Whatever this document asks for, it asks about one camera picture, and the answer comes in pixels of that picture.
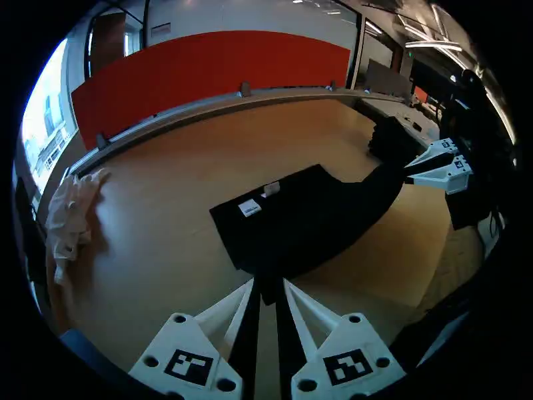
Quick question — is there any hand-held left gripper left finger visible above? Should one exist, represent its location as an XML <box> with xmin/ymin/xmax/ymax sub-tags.
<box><xmin>128</xmin><ymin>277</ymin><xmax>262</xmax><ymax>400</ymax></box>

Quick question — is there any red desk screen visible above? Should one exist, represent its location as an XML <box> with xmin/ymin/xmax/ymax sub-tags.
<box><xmin>67</xmin><ymin>29</ymin><xmax>364</xmax><ymax>177</ymax></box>

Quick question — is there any black towel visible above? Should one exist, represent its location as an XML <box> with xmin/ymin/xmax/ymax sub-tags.
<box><xmin>209</xmin><ymin>160</ymin><xmax>413</xmax><ymax>307</ymax></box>

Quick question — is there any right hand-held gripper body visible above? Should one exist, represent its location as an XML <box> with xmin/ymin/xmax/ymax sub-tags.
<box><xmin>442</xmin><ymin>99</ymin><xmax>507</xmax><ymax>231</ymax></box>

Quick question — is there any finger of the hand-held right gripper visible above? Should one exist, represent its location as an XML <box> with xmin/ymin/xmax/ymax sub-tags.
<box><xmin>405</xmin><ymin>155</ymin><xmax>474</xmax><ymax>195</ymax></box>
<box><xmin>402</xmin><ymin>139</ymin><xmax>460</xmax><ymax>171</ymax></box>

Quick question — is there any grey desk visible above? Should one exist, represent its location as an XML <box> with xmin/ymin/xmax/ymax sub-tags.
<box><xmin>352</xmin><ymin>96</ymin><xmax>443</xmax><ymax>141</ymax></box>

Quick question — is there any grey desk screen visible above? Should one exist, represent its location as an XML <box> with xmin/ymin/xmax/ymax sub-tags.
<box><xmin>365</xmin><ymin>58</ymin><xmax>412</xmax><ymax>96</ymax></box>

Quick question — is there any heap of white towels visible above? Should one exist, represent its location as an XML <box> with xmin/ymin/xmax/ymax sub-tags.
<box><xmin>44</xmin><ymin>168</ymin><xmax>112</xmax><ymax>286</ymax></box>

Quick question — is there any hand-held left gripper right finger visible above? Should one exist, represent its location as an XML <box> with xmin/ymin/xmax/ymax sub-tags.
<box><xmin>274</xmin><ymin>277</ymin><xmax>408</xmax><ymax>400</ymax></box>

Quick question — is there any stack of black towels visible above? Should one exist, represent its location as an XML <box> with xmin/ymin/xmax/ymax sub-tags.
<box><xmin>367</xmin><ymin>116</ymin><xmax>430</xmax><ymax>163</ymax></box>

